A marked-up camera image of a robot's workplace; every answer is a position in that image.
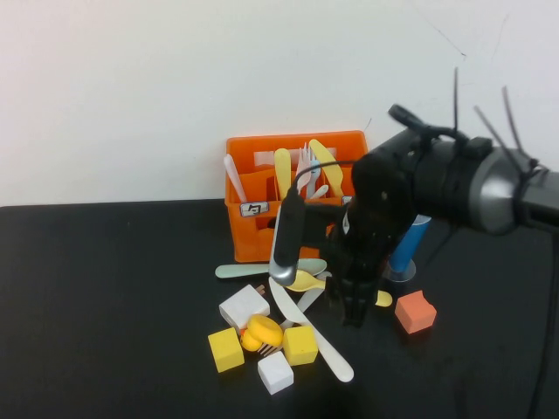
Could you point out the mint green plastic spoon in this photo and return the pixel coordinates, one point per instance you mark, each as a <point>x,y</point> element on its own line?
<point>236,270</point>

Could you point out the pink plastic fork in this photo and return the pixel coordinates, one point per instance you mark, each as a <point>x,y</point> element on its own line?
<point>302,159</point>

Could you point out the light blue plastic fork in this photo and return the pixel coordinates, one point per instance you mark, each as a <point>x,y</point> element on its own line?
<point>312,183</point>

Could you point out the paper label reading knife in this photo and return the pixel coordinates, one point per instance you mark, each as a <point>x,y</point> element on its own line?
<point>347,201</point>

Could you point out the yellow rubber duck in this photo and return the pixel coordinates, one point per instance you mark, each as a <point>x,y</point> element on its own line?
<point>264,329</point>

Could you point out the white plastic knife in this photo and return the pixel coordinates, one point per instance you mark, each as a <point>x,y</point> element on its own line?
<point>288,310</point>

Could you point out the yellow plastic knife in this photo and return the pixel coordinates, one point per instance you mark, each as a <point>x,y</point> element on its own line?
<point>327,163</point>

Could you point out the black zip tie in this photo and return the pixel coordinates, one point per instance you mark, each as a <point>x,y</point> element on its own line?
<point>493,125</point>
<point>456,96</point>

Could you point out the orange foam cube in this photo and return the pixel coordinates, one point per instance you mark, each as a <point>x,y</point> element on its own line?
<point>416,312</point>

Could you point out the yellow plastic spoon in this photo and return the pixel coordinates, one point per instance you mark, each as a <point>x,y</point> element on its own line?
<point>308,283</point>

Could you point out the white foam cube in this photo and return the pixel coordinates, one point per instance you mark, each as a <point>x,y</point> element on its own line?
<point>275,373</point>

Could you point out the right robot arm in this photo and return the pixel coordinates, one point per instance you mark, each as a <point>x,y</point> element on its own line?
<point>480,187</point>

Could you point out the orange plastic cutlery holder crate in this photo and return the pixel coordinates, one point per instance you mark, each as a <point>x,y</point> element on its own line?
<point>251,244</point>

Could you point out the pale grey plastic fork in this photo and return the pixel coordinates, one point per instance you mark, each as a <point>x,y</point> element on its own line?
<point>308,301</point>

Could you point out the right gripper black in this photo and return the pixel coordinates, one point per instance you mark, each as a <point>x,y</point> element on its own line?
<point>360,253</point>

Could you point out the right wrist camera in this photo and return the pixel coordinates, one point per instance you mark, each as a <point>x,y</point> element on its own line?
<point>286,235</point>

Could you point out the white charger plug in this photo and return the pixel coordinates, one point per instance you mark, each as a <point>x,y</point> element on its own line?
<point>242,305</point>

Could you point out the blue paper cone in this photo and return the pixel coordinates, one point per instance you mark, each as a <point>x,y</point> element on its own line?
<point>404,253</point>

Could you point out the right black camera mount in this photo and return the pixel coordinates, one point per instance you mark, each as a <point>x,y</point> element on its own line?
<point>323,224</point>

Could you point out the paper label reading spoon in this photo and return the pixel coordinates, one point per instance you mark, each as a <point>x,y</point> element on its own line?
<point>253,209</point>

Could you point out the yellow foam cube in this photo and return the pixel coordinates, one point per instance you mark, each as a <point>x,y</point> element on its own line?
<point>225,349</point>
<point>300,345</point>

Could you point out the clear plastic cone stand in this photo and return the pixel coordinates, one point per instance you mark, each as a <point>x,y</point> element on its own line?
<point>404,276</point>

